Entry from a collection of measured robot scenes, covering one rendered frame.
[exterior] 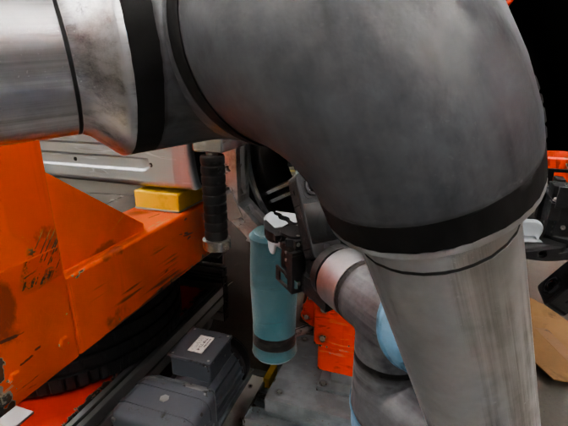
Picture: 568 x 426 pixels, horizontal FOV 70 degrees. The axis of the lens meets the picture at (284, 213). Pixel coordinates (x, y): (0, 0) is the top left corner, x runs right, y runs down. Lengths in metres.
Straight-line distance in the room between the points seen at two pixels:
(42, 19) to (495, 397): 0.28
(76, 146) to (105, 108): 0.99
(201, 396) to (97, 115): 0.73
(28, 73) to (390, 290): 0.19
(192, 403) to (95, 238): 0.37
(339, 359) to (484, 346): 0.71
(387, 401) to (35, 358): 0.55
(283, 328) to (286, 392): 0.40
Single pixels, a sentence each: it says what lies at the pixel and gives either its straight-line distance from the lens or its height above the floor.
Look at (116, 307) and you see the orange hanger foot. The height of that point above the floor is 0.57.
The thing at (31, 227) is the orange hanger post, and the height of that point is 0.78.
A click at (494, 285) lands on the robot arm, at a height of 0.91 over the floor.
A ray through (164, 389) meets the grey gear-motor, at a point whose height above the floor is 0.41.
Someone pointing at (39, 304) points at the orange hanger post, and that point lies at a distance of 0.75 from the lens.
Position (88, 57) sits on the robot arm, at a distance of 0.20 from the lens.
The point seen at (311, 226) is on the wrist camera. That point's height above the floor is 0.82.
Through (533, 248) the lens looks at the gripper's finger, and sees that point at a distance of 0.51.
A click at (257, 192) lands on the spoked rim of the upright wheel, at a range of 0.91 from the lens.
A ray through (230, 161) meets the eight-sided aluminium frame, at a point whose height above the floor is 0.84.
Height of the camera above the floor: 1.00
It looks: 18 degrees down
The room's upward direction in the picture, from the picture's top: straight up
